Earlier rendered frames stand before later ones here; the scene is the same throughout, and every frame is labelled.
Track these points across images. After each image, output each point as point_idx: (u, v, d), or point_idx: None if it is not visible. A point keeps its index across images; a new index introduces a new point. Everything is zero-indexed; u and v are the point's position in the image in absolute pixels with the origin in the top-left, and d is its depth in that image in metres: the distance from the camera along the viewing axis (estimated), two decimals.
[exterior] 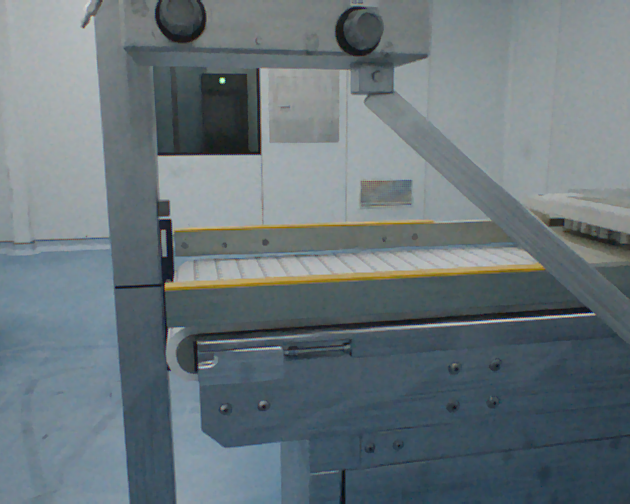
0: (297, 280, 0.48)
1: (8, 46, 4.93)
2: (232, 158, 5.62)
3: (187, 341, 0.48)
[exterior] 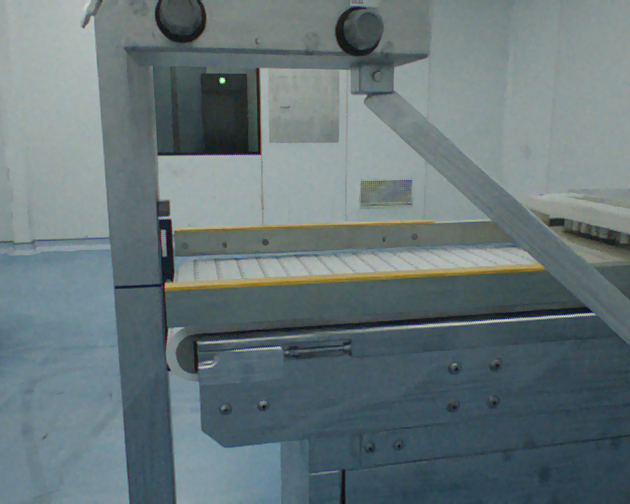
0: (297, 280, 0.48)
1: (8, 46, 4.93)
2: (232, 158, 5.62)
3: (187, 341, 0.48)
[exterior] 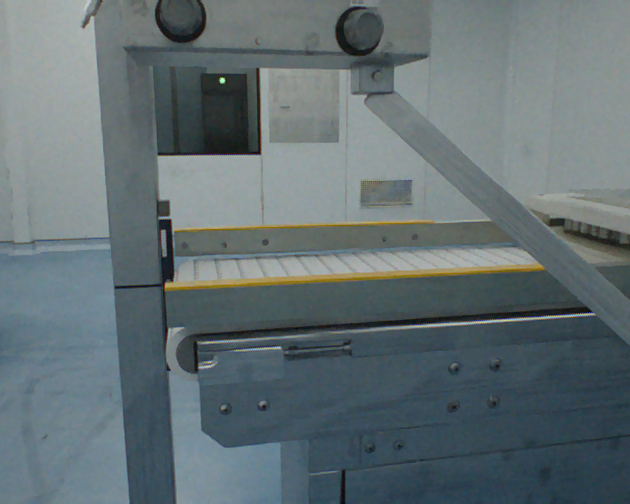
0: (297, 280, 0.48)
1: (8, 46, 4.93)
2: (232, 158, 5.62)
3: (187, 341, 0.48)
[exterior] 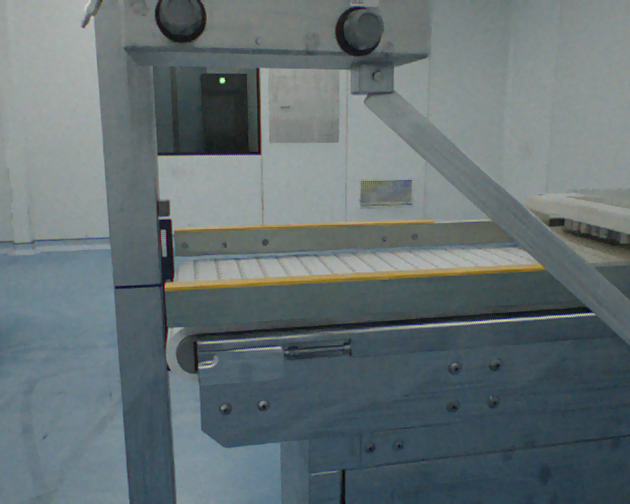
0: (297, 280, 0.48)
1: (8, 46, 4.93)
2: (232, 158, 5.62)
3: (187, 341, 0.48)
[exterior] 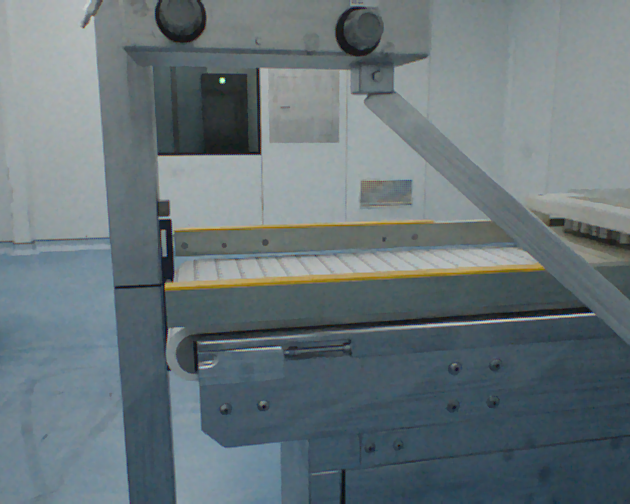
0: (297, 280, 0.48)
1: (8, 46, 4.93)
2: (232, 158, 5.62)
3: (187, 341, 0.48)
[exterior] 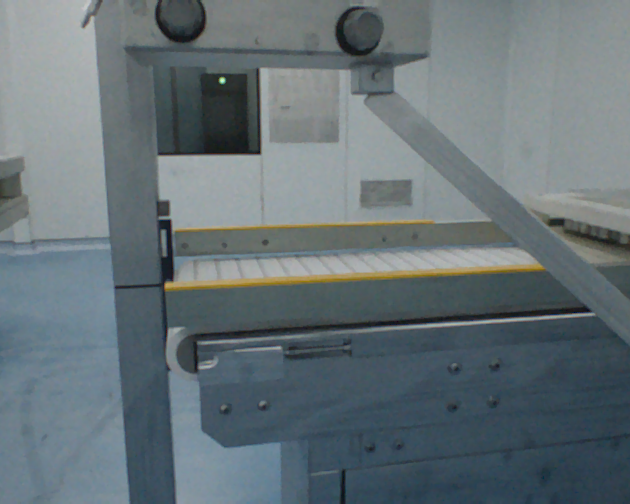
0: (297, 280, 0.48)
1: (8, 46, 4.93)
2: (232, 158, 5.62)
3: (187, 341, 0.48)
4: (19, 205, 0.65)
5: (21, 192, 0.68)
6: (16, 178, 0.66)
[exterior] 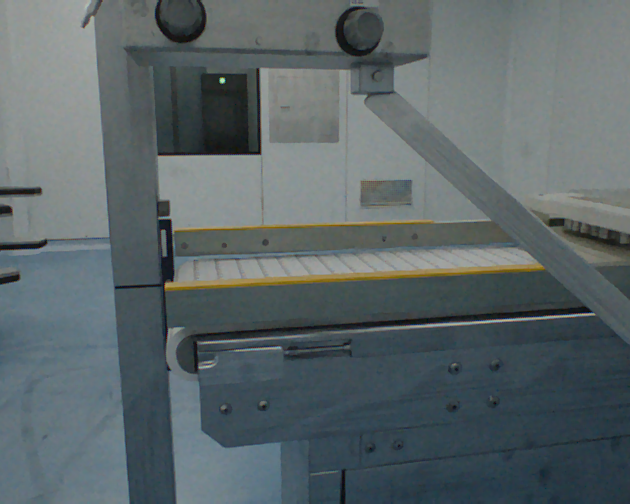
0: (297, 280, 0.48)
1: (8, 46, 4.93)
2: (232, 158, 5.62)
3: (187, 341, 0.48)
4: None
5: None
6: None
